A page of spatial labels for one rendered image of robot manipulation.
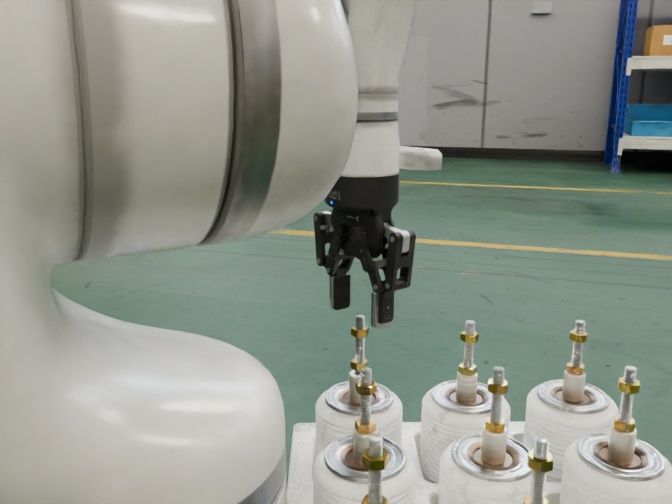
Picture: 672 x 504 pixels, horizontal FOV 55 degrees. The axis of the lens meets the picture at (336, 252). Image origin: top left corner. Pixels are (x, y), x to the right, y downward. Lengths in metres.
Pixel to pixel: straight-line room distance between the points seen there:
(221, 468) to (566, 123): 5.53
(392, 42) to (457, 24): 5.10
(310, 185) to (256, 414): 0.06
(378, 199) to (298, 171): 0.47
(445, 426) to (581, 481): 0.14
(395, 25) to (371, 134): 0.10
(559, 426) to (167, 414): 0.61
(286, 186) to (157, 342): 0.07
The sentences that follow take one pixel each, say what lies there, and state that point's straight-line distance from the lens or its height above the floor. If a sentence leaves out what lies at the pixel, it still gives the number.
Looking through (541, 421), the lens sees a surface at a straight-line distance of 0.74.
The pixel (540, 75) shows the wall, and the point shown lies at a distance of 5.64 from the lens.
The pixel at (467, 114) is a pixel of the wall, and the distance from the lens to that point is 5.67.
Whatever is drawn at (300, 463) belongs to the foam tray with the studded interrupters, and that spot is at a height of 0.18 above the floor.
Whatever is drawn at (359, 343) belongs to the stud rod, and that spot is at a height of 0.32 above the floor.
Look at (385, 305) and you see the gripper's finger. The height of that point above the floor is 0.37.
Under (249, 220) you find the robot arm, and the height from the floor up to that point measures 0.55.
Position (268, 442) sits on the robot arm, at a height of 0.49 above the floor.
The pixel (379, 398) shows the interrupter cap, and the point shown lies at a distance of 0.72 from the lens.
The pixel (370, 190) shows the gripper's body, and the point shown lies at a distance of 0.61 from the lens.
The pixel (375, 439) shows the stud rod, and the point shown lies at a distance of 0.47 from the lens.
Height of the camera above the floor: 0.58
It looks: 14 degrees down
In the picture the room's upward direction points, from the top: straight up
